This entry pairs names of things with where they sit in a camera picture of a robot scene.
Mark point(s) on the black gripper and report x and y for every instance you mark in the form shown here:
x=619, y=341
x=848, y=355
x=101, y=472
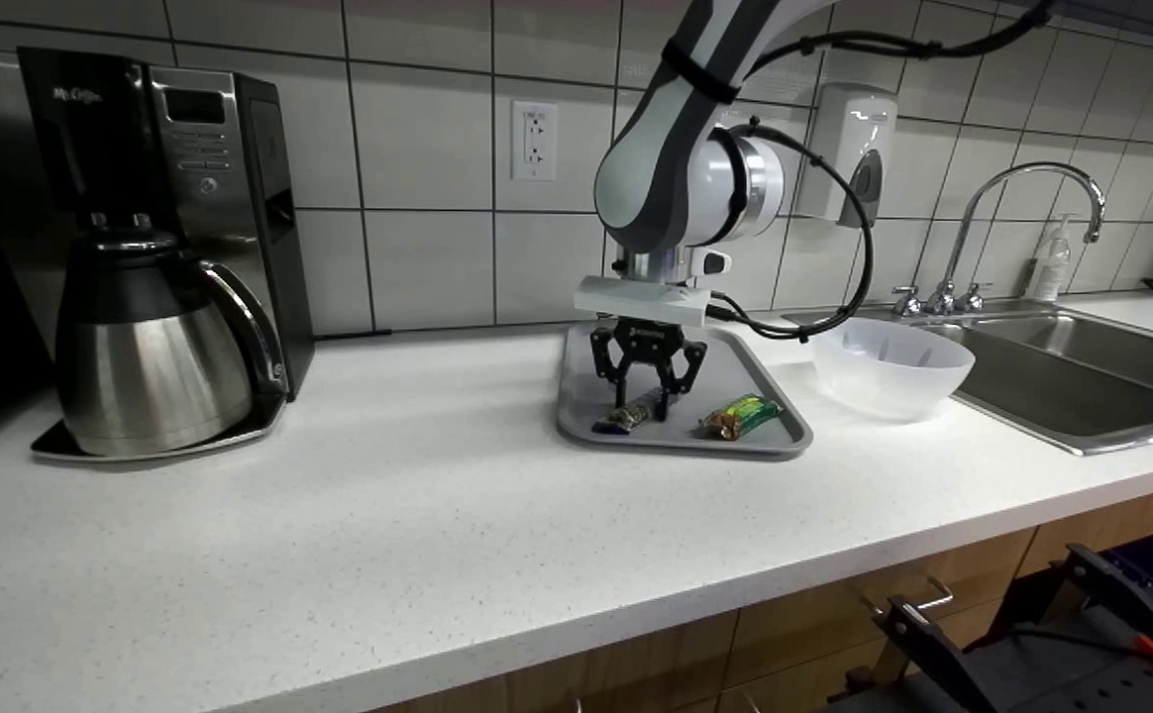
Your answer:
x=652, y=336

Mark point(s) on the green snack bar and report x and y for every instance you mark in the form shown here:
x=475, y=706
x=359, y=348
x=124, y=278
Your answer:
x=737, y=419

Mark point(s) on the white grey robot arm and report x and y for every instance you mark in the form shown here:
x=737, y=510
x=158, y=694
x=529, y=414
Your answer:
x=653, y=174

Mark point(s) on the grey plastic tray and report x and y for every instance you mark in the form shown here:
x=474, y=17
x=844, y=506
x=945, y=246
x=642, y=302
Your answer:
x=718, y=372

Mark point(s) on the translucent white plastic bowl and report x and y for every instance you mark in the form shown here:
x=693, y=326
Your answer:
x=893, y=372

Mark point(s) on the wooden base cabinet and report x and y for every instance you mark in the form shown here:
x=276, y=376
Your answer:
x=787, y=648

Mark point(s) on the black orange bar clamp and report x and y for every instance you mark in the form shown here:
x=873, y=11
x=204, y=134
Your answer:
x=1132, y=609
x=931, y=654

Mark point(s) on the chrome gooseneck faucet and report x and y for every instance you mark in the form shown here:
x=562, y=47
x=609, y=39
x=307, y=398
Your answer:
x=996, y=184

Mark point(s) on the clear dish soap bottle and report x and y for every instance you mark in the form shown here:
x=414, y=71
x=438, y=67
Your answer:
x=1051, y=273

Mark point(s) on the stainless steel sink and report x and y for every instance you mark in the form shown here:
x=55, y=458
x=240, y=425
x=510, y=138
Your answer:
x=1075, y=380

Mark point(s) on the black steel coffee maker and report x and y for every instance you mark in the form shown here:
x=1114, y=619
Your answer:
x=223, y=174

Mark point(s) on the stainless steel coffee carafe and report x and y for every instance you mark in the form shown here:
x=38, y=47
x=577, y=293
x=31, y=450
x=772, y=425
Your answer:
x=153, y=372

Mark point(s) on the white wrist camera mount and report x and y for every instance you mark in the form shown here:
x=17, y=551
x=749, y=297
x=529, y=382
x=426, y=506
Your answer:
x=640, y=302

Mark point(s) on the white wall outlet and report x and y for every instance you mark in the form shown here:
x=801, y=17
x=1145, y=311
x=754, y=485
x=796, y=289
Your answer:
x=535, y=142

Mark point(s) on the white wall soap dispenser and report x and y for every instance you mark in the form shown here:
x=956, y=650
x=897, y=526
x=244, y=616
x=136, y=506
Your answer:
x=852, y=146

